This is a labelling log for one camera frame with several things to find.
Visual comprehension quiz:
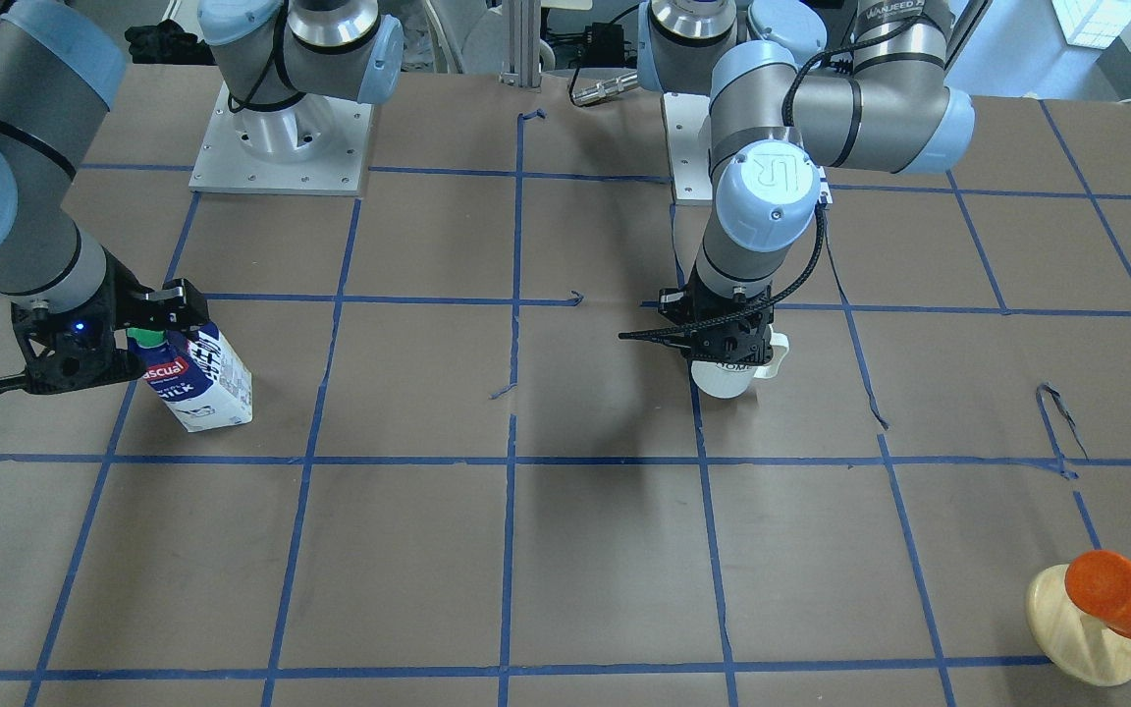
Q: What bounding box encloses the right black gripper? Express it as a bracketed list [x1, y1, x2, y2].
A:
[0, 256, 211, 397]

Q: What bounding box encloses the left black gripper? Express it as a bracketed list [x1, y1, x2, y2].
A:
[659, 279, 774, 365]

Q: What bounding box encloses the white grey-lined mug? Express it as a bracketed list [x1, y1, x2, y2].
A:
[690, 331, 789, 399]

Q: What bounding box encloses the blue white milk carton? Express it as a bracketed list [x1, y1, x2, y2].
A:
[129, 322, 254, 431]

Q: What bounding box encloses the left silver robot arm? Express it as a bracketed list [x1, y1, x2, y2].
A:
[636, 1, 975, 365]

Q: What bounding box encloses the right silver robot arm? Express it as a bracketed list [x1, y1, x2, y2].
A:
[0, 1, 404, 395]

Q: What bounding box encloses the orange mug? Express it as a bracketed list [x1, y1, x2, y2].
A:
[1064, 550, 1131, 639]

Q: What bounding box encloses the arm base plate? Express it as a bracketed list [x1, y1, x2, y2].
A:
[662, 90, 834, 207]
[188, 88, 375, 196]

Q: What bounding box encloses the aluminium frame post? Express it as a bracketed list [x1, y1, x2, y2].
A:
[500, 0, 542, 90]

